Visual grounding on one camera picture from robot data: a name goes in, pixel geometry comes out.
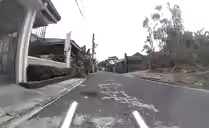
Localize building with white pillars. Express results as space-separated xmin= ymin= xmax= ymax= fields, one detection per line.
xmin=0 ymin=0 xmax=62 ymax=86

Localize blue wall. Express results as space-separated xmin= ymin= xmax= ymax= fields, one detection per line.
xmin=114 ymin=58 xmax=127 ymax=74

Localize dark building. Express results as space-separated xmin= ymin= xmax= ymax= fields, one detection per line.
xmin=124 ymin=51 xmax=175 ymax=73

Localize utility pole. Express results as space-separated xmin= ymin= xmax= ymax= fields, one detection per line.
xmin=91 ymin=32 xmax=97 ymax=74

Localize grey concrete pavement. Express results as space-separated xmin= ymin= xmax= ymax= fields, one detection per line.
xmin=0 ymin=77 xmax=88 ymax=128

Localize robot's own part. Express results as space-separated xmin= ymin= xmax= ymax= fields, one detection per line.
xmin=132 ymin=110 xmax=150 ymax=128
xmin=60 ymin=101 xmax=79 ymax=128

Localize house with dark roof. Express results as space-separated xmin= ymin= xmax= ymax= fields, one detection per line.
xmin=20 ymin=31 xmax=83 ymax=89

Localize grey asphalt road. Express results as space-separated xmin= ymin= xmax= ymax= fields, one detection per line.
xmin=15 ymin=70 xmax=209 ymax=128

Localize overhead wires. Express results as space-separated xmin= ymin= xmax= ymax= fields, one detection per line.
xmin=74 ymin=0 xmax=90 ymax=24

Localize bushes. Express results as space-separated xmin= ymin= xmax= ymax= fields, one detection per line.
xmin=73 ymin=48 xmax=96 ymax=78

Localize row of trees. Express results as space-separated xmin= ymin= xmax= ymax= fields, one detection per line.
xmin=141 ymin=2 xmax=209 ymax=73

